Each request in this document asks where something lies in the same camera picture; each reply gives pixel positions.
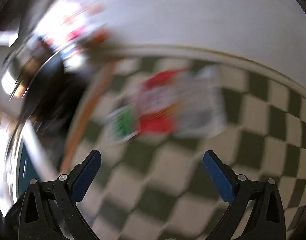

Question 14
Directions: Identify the blue cabinet door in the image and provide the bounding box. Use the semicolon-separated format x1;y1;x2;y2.
17;143;40;196

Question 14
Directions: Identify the black gas stove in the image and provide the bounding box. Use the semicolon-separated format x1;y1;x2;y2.
32;66;97;170

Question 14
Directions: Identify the green checkered tablecloth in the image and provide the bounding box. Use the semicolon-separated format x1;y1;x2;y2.
73;57;306;239

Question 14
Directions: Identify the green white medicine sachet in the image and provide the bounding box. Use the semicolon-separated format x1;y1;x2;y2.
106;105;140;144

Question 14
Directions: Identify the black wok pan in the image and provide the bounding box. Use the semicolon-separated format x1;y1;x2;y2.
15;51;64;129

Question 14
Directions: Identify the red white sugar bag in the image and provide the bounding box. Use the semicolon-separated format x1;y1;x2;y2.
137;68;187;134

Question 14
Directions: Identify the stainless steel pot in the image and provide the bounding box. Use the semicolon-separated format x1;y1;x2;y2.
1;35;55;100

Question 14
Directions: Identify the white decorated container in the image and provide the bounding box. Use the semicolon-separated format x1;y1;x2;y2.
34;0;105;69

